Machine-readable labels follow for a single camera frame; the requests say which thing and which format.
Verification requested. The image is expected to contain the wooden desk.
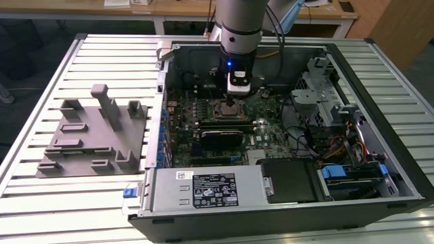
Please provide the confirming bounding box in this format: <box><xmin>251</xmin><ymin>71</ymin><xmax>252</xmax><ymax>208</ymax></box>
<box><xmin>0</xmin><ymin>0</ymin><xmax>360</xmax><ymax>39</ymax></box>

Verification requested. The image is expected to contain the grey plastic cage latch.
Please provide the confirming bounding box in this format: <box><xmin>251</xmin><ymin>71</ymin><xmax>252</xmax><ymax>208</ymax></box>
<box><xmin>329</xmin><ymin>104</ymin><xmax>365</xmax><ymax>120</ymax></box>

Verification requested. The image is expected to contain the black plastic shroud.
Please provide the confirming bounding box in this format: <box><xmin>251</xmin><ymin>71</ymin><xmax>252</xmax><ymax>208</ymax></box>
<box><xmin>257</xmin><ymin>157</ymin><xmax>323</xmax><ymax>204</ymax></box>

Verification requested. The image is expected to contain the silver disk bay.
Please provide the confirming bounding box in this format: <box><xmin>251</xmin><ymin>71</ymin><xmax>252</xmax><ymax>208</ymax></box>
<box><xmin>315</xmin><ymin>162</ymin><xmax>400</xmax><ymax>203</ymax></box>

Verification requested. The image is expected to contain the green motherboard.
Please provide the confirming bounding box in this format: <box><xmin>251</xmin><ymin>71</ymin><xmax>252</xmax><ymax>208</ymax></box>
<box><xmin>161</xmin><ymin>85</ymin><xmax>296</xmax><ymax>169</ymax></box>

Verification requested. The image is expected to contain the wooden cabinet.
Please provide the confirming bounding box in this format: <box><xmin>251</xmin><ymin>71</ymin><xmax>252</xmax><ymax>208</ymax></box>
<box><xmin>344</xmin><ymin>0</ymin><xmax>434</xmax><ymax>71</ymax></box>

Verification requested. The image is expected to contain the black wire bundle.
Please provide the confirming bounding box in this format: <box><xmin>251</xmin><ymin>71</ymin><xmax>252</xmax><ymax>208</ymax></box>
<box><xmin>283</xmin><ymin>124</ymin><xmax>325</xmax><ymax>160</ymax></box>

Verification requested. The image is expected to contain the blue disk carrier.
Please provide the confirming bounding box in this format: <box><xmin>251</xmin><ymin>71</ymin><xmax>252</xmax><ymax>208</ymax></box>
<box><xmin>317</xmin><ymin>162</ymin><xmax>391</xmax><ymax>182</ymax></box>

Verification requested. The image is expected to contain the silver metal drive cage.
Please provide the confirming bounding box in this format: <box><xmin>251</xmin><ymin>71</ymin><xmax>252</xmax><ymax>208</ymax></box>
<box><xmin>288</xmin><ymin>57</ymin><xmax>343</xmax><ymax>128</ymax></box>

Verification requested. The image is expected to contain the CPU socket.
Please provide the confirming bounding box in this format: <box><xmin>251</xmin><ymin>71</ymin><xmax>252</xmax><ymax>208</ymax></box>
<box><xmin>209</xmin><ymin>99</ymin><xmax>245</xmax><ymax>120</ymax></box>

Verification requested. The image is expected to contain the black expansion slot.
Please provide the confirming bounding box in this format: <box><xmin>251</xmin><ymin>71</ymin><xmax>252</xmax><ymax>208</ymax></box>
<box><xmin>188</xmin><ymin>156</ymin><xmax>245</xmax><ymax>166</ymax></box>

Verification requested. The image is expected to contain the silver chipset heatsink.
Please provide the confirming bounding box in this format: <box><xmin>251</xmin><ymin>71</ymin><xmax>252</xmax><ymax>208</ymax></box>
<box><xmin>245</xmin><ymin>149</ymin><xmax>268</xmax><ymax>165</ymax></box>

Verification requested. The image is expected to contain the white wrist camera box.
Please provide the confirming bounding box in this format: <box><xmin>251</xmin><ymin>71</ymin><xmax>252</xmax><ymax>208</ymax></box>
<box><xmin>225</xmin><ymin>71</ymin><xmax>253</xmax><ymax>96</ymax></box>

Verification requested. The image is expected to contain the grey case side latch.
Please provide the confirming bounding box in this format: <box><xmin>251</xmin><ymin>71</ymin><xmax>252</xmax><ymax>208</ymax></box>
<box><xmin>154</xmin><ymin>40</ymin><xmax>174</xmax><ymax>62</ymax></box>

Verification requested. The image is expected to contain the silver power supply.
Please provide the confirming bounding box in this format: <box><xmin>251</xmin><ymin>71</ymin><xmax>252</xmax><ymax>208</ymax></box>
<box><xmin>149</xmin><ymin>166</ymin><xmax>272</xmax><ymax>214</ymax></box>

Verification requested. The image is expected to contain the grey parts rack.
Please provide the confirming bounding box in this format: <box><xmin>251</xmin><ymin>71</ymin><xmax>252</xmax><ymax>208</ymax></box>
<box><xmin>34</xmin><ymin>83</ymin><xmax>150</xmax><ymax>179</ymax></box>

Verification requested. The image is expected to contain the black graphics card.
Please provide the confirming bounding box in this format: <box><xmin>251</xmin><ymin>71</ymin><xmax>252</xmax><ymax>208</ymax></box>
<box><xmin>198</xmin><ymin>129</ymin><xmax>245</xmax><ymax>151</ymax></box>

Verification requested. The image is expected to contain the silver CPU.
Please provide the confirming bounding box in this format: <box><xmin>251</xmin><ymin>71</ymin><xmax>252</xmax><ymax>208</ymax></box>
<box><xmin>216</xmin><ymin>101</ymin><xmax>240</xmax><ymax>117</ymax></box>

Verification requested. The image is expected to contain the yellow orange wire bundle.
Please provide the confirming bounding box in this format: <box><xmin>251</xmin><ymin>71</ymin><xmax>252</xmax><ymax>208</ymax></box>
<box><xmin>323</xmin><ymin>120</ymin><xmax>369</xmax><ymax>163</ymax></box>

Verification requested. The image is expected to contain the cable with brass plug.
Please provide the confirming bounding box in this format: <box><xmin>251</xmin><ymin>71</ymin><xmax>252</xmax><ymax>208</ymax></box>
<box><xmin>202</xmin><ymin>0</ymin><xmax>217</xmax><ymax>36</ymax></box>

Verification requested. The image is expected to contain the white paper sheet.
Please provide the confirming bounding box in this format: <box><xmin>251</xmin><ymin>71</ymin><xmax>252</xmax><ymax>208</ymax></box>
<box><xmin>102</xmin><ymin>0</ymin><xmax>132</xmax><ymax>8</ymax></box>

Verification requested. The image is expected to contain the black open PC case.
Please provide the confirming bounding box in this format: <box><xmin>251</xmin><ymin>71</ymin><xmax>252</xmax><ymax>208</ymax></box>
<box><xmin>126</xmin><ymin>38</ymin><xmax>429</xmax><ymax>243</ymax></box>

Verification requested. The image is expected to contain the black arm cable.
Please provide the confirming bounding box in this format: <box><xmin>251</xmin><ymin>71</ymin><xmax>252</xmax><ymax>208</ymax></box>
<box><xmin>265</xmin><ymin>4</ymin><xmax>287</xmax><ymax>83</ymax></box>

